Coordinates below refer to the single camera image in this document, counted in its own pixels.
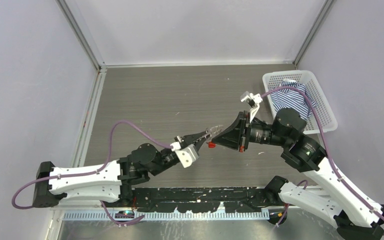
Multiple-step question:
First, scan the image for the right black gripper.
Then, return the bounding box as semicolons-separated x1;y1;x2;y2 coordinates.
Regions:
211;110;290;152

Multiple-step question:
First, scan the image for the red headed key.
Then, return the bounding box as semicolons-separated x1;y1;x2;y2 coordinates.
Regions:
207;141;216;149

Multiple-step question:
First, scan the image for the metal disc with keyrings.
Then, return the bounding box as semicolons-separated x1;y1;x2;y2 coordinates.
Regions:
204;125;224;140

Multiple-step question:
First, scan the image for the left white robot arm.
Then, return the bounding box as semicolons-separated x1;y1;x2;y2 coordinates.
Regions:
32;131;212;208

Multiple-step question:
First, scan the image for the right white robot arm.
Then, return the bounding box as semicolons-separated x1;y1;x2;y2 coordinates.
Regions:
212;108;384;240

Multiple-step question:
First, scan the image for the blue striped cloth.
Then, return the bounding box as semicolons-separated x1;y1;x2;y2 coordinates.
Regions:
270;78;317;120

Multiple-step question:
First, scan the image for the white plastic basket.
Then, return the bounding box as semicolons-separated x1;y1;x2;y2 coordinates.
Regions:
262;70;338;133

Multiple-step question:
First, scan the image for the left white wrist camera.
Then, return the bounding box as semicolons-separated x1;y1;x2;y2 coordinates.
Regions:
170;142;200;168

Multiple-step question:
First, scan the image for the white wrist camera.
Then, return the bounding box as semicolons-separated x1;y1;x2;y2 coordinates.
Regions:
240;91;263;123
170;142;200;168

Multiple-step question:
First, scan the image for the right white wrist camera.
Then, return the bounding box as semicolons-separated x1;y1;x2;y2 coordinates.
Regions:
240;91;263;123

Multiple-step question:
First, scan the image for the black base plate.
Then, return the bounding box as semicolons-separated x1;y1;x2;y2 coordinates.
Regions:
101;186;300;215

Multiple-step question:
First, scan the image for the slotted cable duct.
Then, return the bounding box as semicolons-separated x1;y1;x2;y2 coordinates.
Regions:
62;209;270;221

